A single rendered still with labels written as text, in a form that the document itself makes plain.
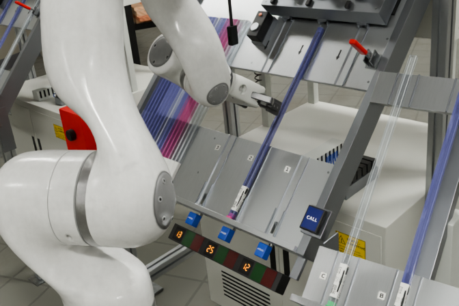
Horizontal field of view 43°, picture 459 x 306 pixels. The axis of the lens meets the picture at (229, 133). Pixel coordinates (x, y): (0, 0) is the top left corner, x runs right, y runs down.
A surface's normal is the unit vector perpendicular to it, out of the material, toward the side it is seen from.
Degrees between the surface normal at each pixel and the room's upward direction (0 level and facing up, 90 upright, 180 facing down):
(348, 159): 90
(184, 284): 0
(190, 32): 64
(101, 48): 78
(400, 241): 90
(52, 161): 14
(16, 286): 0
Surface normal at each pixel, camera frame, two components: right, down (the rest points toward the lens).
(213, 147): -0.55, -0.42
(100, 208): -0.22, 0.15
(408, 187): -0.10, -0.92
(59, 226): -0.22, 0.47
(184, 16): 0.26, -0.11
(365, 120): 0.71, 0.21
